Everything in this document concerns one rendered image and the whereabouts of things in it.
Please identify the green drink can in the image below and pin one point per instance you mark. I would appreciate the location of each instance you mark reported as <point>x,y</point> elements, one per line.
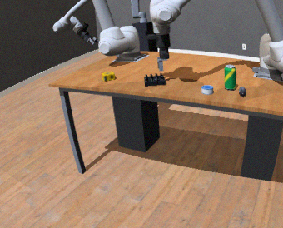
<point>230,77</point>

